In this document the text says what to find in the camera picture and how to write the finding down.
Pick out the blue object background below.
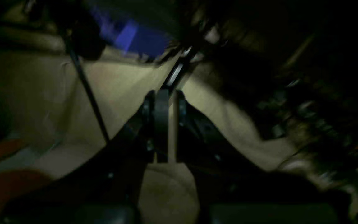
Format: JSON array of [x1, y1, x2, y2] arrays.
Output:
[[90, 6, 171, 58]]

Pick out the red object on floor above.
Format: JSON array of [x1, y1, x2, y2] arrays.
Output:
[[0, 142, 53, 214]]

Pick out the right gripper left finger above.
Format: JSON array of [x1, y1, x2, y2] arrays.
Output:
[[0, 90, 170, 224]]

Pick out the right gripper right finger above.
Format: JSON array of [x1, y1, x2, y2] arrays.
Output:
[[177, 91, 350, 224]]

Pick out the thin black cable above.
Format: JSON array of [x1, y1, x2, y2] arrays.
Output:
[[64, 31, 111, 145]]

